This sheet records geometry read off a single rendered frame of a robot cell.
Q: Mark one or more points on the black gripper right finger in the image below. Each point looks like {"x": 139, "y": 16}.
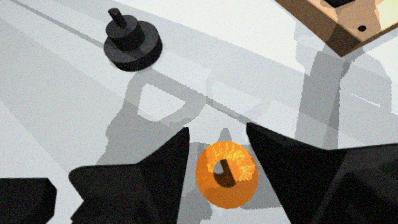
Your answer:
{"x": 305, "y": 177}

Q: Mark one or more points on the dark grey round pedestal with shaft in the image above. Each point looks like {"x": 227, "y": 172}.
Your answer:
{"x": 132, "y": 45}

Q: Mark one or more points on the orange knob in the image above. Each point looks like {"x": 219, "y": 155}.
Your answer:
{"x": 237, "y": 184}

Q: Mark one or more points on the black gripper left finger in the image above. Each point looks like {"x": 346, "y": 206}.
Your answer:
{"x": 158, "y": 179}

